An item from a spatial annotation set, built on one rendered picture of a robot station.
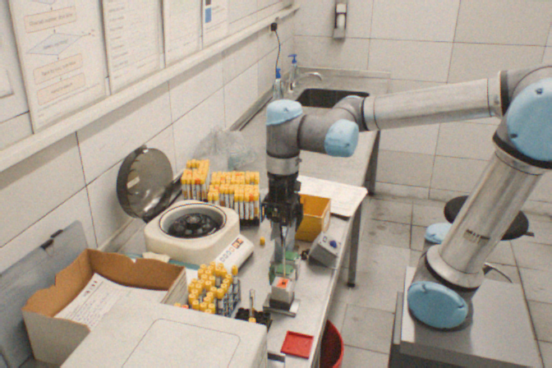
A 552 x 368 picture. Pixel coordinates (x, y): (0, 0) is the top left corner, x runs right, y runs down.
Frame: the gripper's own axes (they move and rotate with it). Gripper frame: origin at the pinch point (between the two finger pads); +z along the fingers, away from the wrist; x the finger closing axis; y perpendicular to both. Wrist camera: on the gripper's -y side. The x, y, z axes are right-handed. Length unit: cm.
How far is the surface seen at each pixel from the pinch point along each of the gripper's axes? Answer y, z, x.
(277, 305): 2.3, 18.6, -0.9
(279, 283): 0.5, 13.0, -0.9
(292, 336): 9.5, 20.4, 5.0
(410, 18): -241, -19, 14
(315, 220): -31.3, 12.2, 1.1
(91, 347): 51, -9, -17
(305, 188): -64, 19, -10
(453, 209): -109, 43, 47
